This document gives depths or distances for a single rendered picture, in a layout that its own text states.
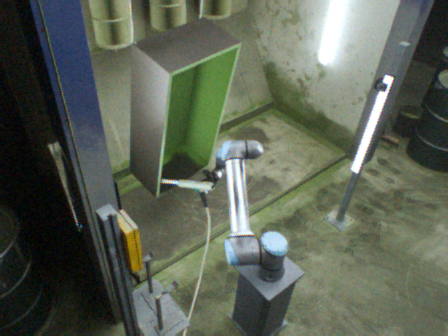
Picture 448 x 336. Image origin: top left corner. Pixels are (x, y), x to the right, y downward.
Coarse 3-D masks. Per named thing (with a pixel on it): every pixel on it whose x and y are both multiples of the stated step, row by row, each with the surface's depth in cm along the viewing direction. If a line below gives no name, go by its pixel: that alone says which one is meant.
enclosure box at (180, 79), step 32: (160, 32) 239; (192, 32) 243; (224, 32) 248; (160, 64) 218; (192, 64) 223; (224, 64) 264; (160, 96) 231; (192, 96) 308; (224, 96) 279; (160, 128) 249; (192, 128) 329; (160, 160) 270; (192, 160) 336; (160, 192) 310
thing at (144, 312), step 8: (144, 288) 209; (160, 288) 209; (136, 296) 205; (168, 296) 205; (136, 304) 202; (144, 304) 202; (176, 304) 201; (136, 312) 198; (144, 312) 198; (152, 312) 198; (144, 320) 195; (152, 320) 195; (184, 320) 194; (144, 328) 192; (152, 328) 192; (176, 328) 192
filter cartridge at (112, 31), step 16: (96, 0) 302; (112, 0) 303; (128, 0) 314; (96, 16) 312; (112, 16) 311; (128, 16) 320; (96, 32) 324; (112, 32) 321; (128, 32) 327; (112, 48) 327
